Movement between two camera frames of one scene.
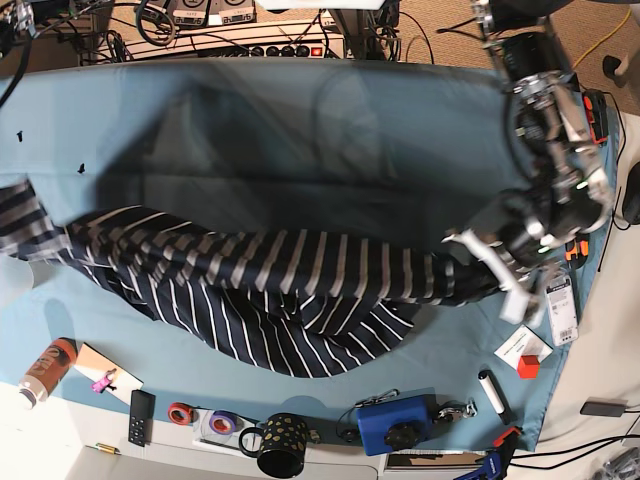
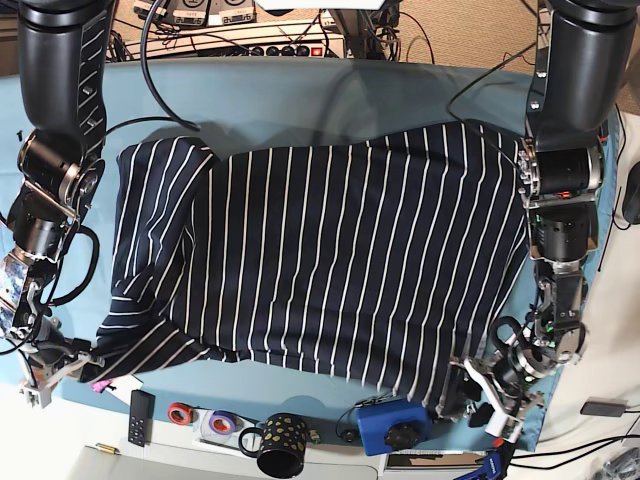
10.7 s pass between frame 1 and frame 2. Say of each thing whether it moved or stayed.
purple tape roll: stayed
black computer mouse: stayed
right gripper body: moved
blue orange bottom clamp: stayed
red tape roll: stayed
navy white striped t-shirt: moved
